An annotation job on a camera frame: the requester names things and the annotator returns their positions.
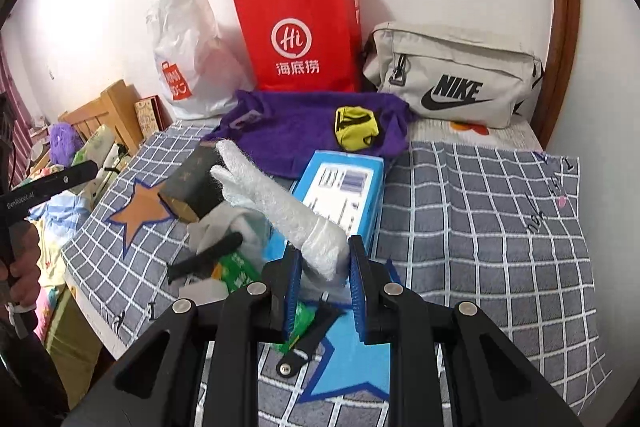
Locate brown door frame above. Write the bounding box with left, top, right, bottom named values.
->
left=530, top=0, right=582, bottom=148

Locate patterned book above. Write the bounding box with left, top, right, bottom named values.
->
left=134, top=95, right=170, bottom=140

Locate yellow black pouch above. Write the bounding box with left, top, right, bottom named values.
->
left=334, top=106, right=380, bottom=152

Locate colourful bedding pile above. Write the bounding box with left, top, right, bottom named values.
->
left=27, top=124, right=129, bottom=340

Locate grey checked cloth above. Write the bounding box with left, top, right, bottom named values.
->
left=62, top=124, right=608, bottom=426

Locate black watch strap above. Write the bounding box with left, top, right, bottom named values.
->
left=166, top=231, right=244, bottom=284

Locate blue tissue box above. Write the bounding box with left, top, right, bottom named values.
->
left=292, top=150, right=385, bottom=255

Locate purple towel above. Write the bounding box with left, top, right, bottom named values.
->
left=204, top=90, right=414, bottom=179

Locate blue star patch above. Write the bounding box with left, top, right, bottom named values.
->
left=297, top=301, right=390, bottom=403

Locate white Miniso plastic bag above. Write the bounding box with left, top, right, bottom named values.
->
left=145, top=0, right=252, bottom=120

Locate green snack packet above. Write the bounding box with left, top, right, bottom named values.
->
left=212, top=253, right=260, bottom=293

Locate dark green tea tin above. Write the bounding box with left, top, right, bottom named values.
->
left=158, top=141, right=224, bottom=223

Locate grey Nike waist bag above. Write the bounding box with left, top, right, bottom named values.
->
left=363, top=22, right=544, bottom=129

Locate light green wipe packet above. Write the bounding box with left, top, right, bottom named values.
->
left=271, top=301, right=318, bottom=355

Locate red Haidilao paper bag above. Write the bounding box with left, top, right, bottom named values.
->
left=233, top=0, right=362, bottom=92

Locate brown star patch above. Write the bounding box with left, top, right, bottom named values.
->
left=105, top=179, right=176, bottom=259

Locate wooden headboard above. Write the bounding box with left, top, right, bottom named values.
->
left=58, top=80, right=143, bottom=156

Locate person's left hand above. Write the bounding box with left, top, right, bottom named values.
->
left=1, top=221, right=40, bottom=307

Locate purple plush toy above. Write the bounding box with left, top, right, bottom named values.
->
left=50, top=122, right=84, bottom=167

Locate white cotton glove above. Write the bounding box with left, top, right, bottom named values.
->
left=210, top=140, right=349, bottom=288

